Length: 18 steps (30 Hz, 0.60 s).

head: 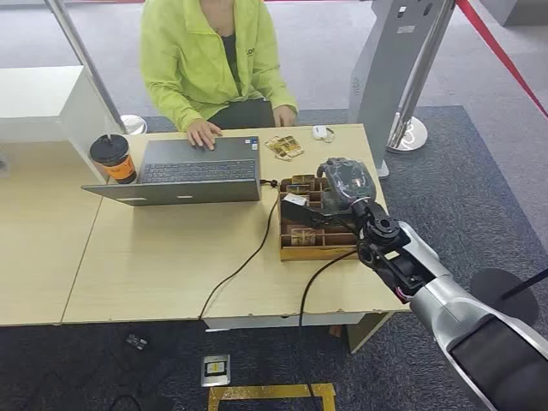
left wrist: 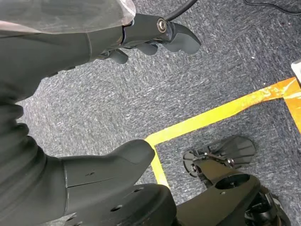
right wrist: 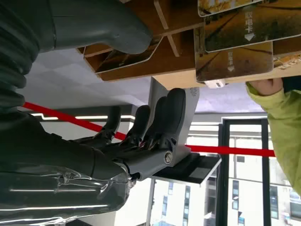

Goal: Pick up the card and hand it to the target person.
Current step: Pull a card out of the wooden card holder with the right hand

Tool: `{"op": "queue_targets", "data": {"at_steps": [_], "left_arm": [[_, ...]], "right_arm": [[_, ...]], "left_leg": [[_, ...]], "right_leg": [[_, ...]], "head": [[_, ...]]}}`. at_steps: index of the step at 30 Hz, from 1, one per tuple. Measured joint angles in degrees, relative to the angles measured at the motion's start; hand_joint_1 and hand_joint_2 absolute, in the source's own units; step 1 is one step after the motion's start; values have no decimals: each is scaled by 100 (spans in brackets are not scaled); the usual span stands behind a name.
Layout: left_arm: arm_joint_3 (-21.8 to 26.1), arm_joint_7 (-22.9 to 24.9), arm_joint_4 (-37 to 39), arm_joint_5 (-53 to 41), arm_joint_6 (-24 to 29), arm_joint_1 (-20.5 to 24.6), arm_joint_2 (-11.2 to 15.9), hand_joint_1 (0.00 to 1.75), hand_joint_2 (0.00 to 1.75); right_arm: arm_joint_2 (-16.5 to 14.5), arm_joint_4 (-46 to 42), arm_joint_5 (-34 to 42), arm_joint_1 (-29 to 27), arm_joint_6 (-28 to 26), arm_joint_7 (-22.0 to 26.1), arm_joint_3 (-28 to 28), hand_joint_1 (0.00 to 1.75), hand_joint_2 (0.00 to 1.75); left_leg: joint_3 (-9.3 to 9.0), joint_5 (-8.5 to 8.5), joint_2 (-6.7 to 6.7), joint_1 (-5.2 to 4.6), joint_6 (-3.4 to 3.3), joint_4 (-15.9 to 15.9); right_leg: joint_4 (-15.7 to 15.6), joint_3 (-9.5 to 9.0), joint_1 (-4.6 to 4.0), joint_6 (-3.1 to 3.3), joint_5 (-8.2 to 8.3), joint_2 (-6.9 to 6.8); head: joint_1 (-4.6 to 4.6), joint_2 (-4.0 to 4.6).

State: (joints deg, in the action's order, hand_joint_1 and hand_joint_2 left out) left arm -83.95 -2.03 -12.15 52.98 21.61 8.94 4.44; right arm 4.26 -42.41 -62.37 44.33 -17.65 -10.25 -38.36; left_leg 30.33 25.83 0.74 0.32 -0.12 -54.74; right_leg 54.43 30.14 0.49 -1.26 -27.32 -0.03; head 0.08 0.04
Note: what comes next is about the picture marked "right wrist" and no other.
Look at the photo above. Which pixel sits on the card with yellow tree picture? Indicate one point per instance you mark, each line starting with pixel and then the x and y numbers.
pixel 223 6

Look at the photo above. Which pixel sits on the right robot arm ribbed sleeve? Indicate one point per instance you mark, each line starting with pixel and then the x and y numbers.
pixel 13 62

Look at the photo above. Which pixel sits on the brown card with white arrow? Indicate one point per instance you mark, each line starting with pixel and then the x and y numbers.
pixel 247 60
pixel 270 28

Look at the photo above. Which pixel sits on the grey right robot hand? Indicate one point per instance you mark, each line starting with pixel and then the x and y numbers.
pixel 47 162

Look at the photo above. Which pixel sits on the black door frame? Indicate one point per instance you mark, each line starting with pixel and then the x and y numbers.
pixel 222 174

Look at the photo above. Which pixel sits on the wooden card holder rack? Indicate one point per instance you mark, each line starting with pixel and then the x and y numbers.
pixel 183 65

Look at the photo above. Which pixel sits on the brown card with white edge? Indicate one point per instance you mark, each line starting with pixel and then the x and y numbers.
pixel 122 60

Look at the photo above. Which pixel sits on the small white device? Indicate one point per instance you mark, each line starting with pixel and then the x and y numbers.
pixel 215 84

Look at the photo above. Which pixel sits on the red barrier belt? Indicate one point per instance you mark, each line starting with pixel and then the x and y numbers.
pixel 70 118

